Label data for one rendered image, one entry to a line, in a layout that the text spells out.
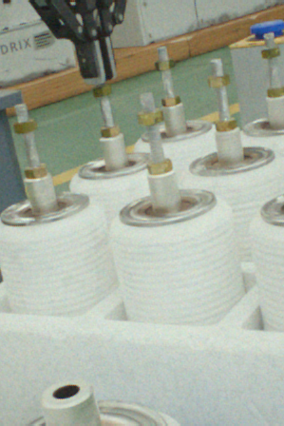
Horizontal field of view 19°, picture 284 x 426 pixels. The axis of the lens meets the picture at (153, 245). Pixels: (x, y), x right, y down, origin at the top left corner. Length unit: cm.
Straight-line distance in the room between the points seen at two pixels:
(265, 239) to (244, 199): 14
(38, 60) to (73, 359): 237
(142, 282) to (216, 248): 6
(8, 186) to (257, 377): 59
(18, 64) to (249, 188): 227
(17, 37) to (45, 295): 229
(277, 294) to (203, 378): 8
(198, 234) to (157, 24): 275
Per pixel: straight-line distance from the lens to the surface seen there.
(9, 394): 73
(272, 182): 73
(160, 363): 63
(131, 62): 316
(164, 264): 63
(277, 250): 58
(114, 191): 78
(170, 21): 340
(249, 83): 102
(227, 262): 65
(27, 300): 71
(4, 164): 110
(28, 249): 69
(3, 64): 292
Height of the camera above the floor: 44
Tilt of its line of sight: 19 degrees down
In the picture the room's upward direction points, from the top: 11 degrees counter-clockwise
